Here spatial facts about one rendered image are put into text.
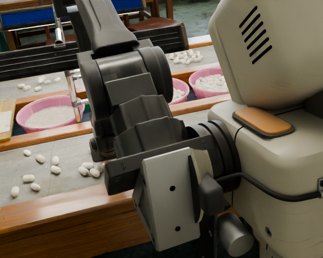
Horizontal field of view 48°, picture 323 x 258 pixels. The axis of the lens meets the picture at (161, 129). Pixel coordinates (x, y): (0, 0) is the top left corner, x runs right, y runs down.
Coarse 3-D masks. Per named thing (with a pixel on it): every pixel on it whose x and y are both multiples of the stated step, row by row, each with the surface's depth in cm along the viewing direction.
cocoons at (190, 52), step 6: (186, 54) 189; (192, 54) 188; (198, 54) 187; (174, 60) 181; (180, 60) 182; (192, 60) 182; (198, 60) 181; (42, 78) 176; (18, 84) 170; (24, 84) 171; (24, 90) 167; (36, 90) 165
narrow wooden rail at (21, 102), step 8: (208, 64) 172; (216, 64) 171; (176, 72) 167; (184, 72) 166; (192, 72) 167; (184, 80) 168; (80, 88) 160; (176, 88) 169; (32, 96) 156; (40, 96) 156; (48, 96) 155; (80, 96) 158; (16, 104) 152; (24, 104) 153; (48, 104) 156; (64, 104) 158; (16, 112) 153
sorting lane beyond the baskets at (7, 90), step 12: (204, 48) 199; (168, 60) 187; (204, 60) 183; (216, 60) 182; (60, 72) 184; (0, 84) 177; (12, 84) 175; (36, 84) 173; (48, 84) 172; (60, 84) 171; (0, 96) 165; (12, 96) 164; (24, 96) 163
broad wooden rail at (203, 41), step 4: (200, 36) 209; (204, 36) 208; (208, 36) 208; (188, 40) 204; (192, 40) 204; (196, 40) 203; (200, 40) 202; (204, 40) 202; (208, 40) 202; (192, 44) 199; (196, 44) 199; (200, 44) 199; (204, 44) 200; (208, 44) 201; (212, 44) 201; (192, 48) 199
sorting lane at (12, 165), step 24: (192, 120) 134; (48, 144) 127; (72, 144) 126; (0, 168) 117; (24, 168) 116; (48, 168) 115; (72, 168) 114; (0, 192) 107; (24, 192) 106; (48, 192) 105
